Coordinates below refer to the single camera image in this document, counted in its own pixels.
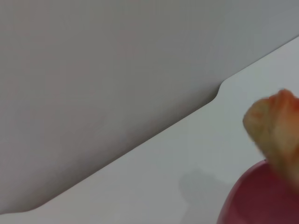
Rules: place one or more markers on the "pink plastic bowl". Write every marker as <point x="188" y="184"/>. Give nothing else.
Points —
<point x="264" y="198"/>

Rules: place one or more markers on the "striped orange bread loaf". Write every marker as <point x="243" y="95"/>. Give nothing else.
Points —
<point x="275" y="126"/>

